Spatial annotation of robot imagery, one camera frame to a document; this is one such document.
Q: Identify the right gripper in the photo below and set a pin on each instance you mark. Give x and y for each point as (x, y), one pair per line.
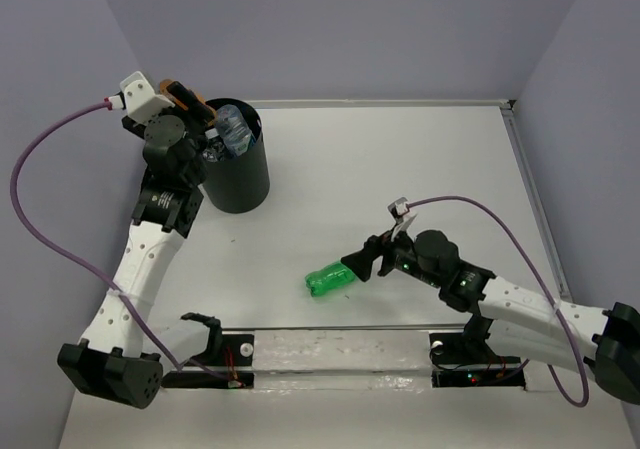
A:
(361, 261)

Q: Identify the white foam strip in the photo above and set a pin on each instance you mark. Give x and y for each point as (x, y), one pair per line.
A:
(352, 360)

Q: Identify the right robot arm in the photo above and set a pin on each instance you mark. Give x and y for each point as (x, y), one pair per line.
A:
(508, 320)

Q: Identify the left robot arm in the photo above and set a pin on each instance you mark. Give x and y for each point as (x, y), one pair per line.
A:
(117, 357)

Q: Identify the clear bottle black label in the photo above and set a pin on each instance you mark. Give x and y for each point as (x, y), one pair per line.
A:
(215, 151)

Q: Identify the clear bottle white-green label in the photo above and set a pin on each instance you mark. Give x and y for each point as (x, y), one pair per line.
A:
(234, 130)

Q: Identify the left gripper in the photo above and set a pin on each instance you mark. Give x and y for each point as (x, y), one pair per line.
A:
(199, 115)

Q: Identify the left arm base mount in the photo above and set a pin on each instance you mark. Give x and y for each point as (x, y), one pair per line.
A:
(228, 368)

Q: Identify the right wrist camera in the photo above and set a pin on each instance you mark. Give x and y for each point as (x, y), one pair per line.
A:
(402, 215)

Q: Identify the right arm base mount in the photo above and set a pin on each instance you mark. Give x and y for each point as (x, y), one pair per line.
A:
(457, 363)

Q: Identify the green plastic bottle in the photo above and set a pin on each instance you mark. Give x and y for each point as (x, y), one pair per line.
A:
(333, 276)

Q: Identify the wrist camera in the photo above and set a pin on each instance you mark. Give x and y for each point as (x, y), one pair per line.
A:
(402, 215)
(141, 100)

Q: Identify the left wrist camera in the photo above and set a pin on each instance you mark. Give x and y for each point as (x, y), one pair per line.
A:
(141, 100)

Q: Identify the black cylindrical bin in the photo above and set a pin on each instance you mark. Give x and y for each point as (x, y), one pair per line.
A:
(238, 184)

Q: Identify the orange juice bottle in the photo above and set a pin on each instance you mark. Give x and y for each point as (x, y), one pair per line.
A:
(180, 95)

